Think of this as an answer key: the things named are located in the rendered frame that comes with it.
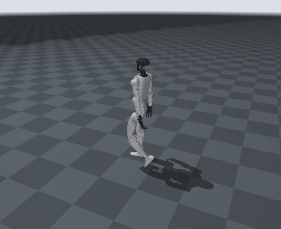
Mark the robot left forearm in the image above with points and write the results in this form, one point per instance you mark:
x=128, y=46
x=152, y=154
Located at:
x=137, y=106

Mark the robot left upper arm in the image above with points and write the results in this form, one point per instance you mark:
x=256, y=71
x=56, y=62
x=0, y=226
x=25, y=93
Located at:
x=135, y=86

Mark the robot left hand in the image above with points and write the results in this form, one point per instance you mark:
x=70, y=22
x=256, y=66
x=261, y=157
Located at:
x=140, y=122

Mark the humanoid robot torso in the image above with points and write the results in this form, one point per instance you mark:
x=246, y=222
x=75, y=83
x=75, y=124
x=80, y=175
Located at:
x=143, y=91

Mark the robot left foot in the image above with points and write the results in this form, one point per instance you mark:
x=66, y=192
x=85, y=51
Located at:
x=148, y=160

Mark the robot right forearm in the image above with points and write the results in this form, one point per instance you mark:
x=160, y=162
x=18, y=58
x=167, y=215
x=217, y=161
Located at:
x=150, y=99

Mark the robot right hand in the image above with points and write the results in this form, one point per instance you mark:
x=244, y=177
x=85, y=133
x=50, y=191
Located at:
x=149, y=110

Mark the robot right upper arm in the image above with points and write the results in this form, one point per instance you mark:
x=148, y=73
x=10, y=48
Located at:
x=150, y=89

